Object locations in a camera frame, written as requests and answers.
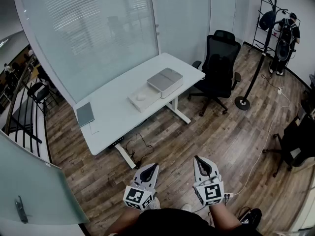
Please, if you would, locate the frosted glass door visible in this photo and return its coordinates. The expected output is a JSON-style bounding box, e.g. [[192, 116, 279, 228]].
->
[[0, 128, 91, 225]]

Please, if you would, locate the black wire grid rack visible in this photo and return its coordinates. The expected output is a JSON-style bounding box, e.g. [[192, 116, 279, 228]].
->
[[248, 0, 301, 57]]

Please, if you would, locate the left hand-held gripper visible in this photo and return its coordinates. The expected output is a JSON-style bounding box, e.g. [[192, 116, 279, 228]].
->
[[123, 163, 160, 211]]

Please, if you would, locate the black swivel chair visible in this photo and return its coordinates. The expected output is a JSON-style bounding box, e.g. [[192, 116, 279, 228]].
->
[[261, 114, 315, 179]]

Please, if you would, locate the thin white cable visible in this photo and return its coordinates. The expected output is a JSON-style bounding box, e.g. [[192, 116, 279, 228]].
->
[[89, 121, 99, 136]]

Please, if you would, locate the grey notebook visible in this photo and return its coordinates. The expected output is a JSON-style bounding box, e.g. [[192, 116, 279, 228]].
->
[[75, 102, 95, 128]]

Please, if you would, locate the black desk control panel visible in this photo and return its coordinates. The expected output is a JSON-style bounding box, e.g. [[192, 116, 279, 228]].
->
[[112, 136, 126, 149]]

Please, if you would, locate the person's black clothing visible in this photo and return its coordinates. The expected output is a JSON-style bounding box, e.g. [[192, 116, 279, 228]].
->
[[136, 207, 263, 236]]

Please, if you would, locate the black desk power cable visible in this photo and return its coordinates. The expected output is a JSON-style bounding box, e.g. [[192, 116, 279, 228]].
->
[[125, 132, 155, 167]]

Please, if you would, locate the person's left forearm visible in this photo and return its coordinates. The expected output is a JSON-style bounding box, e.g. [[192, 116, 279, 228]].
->
[[105, 206, 141, 236]]

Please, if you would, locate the black floor bag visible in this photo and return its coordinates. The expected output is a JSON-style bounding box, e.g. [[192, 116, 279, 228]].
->
[[237, 206, 263, 231]]

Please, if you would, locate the black bar stool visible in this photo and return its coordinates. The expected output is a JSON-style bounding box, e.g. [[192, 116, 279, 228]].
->
[[26, 82, 60, 118]]

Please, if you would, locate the black mesh office chair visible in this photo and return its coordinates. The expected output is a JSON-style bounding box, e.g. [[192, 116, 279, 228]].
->
[[188, 29, 243, 118]]

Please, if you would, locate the white box tray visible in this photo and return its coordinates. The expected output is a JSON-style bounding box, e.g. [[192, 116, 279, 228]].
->
[[127, 85, 162, 113]]

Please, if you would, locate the black door handle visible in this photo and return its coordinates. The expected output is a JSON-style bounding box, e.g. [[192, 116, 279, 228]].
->
[[14, 195, 32, 225]]

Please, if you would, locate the black stair railing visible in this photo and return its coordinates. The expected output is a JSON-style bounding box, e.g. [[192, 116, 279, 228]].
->
[[0, 53, 51, 158]]

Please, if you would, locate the person's right forearm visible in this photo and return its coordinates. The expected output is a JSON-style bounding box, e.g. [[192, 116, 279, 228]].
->
[[208, 204, 242, 231]]

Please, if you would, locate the grey box lid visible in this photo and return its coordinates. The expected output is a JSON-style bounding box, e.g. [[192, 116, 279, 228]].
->
[[146, 67, 184, 100]]

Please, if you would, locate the black hanging bag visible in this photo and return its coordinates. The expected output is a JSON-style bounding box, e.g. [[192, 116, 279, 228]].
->
[[258, 10, 277, 30]]

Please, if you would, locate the black coat rack stand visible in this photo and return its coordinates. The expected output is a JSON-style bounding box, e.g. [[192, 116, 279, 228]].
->
[[234, 0, 289, 112]]

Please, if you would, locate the white desk leg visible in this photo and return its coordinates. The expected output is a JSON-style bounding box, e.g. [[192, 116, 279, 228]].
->
[[165, 95, 192, 125], [114, 143, 137, 170]]

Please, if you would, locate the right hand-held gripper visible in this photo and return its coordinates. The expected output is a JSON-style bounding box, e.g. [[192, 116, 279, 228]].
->
[[192, 155, 225, 207]]

